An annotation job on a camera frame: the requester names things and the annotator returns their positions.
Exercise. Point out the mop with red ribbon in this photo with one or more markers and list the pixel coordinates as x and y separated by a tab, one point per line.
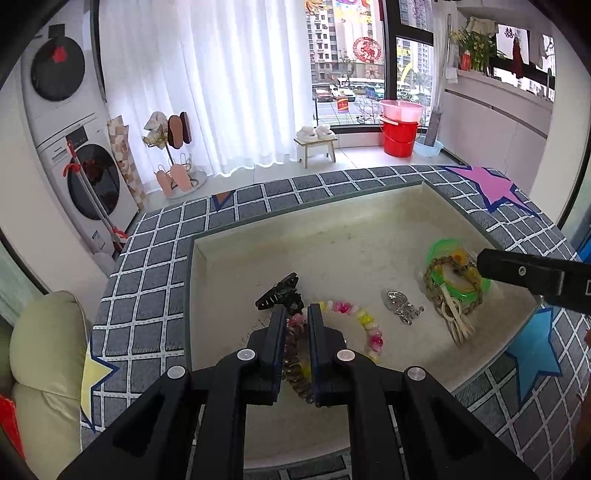
73	161

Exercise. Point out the pink plastic basin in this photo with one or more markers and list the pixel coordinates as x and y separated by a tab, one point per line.
401	110

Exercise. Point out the beige shallow tray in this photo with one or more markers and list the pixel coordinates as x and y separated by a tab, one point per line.
346	244

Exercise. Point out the light blue basin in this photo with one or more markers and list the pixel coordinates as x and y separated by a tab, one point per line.
429	148

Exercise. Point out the checkered gift bag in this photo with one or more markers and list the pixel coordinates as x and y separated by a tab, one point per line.
123	152

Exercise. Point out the red cloth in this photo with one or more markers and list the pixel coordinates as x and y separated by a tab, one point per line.
8	424

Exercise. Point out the red plastic bucket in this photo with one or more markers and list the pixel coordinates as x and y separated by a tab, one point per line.
399	138

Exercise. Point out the grey ribbed board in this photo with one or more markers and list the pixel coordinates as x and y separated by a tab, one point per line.
434	125

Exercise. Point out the white washing machine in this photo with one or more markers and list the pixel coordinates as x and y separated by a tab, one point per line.
92	184

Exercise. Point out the red round window decal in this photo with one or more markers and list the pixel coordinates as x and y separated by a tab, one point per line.
366	48

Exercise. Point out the pink slipper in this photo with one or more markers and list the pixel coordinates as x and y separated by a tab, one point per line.
162	181
180	177

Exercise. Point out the green potted plant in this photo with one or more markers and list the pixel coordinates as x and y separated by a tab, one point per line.
478	44

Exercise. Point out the cream leather sofa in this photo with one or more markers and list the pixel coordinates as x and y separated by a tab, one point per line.
41	369

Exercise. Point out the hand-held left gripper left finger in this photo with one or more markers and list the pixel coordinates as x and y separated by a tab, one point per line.
278	350

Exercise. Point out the small wooden stool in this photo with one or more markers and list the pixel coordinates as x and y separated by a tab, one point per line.
316	142

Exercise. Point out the silver metal ornament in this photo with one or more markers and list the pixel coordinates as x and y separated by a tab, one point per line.
399	304

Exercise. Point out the red hanging garment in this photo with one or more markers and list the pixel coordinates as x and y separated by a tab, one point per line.
517	55

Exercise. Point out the colourful window sticker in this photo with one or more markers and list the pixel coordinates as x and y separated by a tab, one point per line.
341	7

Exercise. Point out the white fluffy slipper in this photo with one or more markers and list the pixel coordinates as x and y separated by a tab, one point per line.
305	133
324	130

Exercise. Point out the white hanging cloth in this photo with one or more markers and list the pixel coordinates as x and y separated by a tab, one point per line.
482	25

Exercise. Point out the brown slipper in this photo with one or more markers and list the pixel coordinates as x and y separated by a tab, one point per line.
186	127
174	131

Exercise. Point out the black hair claw clip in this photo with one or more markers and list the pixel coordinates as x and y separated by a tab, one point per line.
277	293

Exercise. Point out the white plush slippers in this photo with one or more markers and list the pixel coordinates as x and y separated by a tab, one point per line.
154	124

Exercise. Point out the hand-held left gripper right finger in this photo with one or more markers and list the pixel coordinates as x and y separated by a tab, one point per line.
314	350

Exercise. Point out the white dryer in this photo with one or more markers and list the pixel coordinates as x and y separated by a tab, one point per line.
57	69

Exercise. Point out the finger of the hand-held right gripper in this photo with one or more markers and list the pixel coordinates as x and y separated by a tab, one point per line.
508	270

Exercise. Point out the white low cabinet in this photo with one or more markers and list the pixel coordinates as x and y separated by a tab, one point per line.
489	129

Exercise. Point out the green plastic bangle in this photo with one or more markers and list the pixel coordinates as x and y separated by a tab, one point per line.
455	291

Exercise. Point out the small red hanging ornament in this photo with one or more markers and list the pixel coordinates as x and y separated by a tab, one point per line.
342	104

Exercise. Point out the white sheer curtain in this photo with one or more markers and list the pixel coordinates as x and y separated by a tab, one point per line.
207	69

